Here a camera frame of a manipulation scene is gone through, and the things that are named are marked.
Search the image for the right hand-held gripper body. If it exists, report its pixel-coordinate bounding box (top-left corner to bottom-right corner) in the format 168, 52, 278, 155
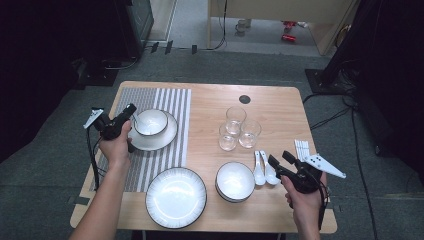
278, 153, 347, 195

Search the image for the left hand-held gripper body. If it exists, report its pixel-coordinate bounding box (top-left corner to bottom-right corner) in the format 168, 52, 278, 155
82, 107, 127, 141

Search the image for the white ceramic spoon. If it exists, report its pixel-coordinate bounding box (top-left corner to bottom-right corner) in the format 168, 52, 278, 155
259, 150, 280, 186
253, 150, 267, 186
132, 113, 152, 133

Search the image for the white bowl with brown rim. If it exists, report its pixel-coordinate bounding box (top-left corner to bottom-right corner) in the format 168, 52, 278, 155
216, 189, 253, 204
133, 108, 169, 137
215, 161, 256, 201

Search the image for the white plate with dark rim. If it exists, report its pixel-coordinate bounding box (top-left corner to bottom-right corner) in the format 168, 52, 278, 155
128, 110, 179, 152
145, 167, 208, 230

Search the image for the person's left hand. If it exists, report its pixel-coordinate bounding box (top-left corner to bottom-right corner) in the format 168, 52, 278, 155
98, 119, 133, 168

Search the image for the person's right hand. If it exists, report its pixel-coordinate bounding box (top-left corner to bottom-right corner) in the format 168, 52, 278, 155
280, 174, 330, 218

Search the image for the clear drinking glass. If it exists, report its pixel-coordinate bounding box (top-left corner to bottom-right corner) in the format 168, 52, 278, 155
225, 106, 248, 135
238, 119, 262, 149
218, 123, 238, 152

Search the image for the black stand base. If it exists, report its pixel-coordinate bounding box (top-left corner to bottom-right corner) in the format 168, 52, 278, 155
78, 58, 120, 90

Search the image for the grey striped placemat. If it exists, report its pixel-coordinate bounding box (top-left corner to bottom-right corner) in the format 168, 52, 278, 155
89, 87, 193, 194

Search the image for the grey floor tape strip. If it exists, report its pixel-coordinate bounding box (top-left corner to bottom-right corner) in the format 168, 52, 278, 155
68, 196, 91, 206

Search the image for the black metal stand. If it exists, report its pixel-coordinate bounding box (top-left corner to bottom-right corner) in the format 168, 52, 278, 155
304, 0, 368, 96

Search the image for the black cabinet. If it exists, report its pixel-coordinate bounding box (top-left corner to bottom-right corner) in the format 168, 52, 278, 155
116, 0, 155, 60

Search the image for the black curtain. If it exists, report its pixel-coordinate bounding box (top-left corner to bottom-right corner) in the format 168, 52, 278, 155
0, 0, 129, 164
346, 0, 424, 188

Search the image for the small grey object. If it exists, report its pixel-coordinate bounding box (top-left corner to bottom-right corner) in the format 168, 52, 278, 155
234, 18, 253, 38

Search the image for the left hand-held gripper cable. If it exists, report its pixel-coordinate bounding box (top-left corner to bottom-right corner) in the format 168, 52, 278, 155
85, 128, 103, 192

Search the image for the hand-held gripper cable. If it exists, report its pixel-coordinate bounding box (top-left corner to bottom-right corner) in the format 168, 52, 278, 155
316, 184, 332, 232
85, 128, 103, 192

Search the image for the right hand-held gripper cable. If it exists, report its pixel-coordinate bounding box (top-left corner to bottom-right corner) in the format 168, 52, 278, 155
316, 184, 332, 232

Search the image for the black floor cable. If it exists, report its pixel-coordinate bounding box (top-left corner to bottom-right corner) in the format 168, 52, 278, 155
309, 106, 352, 131
302, 93, 349, 103
349, 106, 380, 240
103, 56, 140, 71

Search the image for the black desk cable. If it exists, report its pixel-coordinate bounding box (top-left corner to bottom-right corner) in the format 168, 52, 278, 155
216, 0, 230, 51

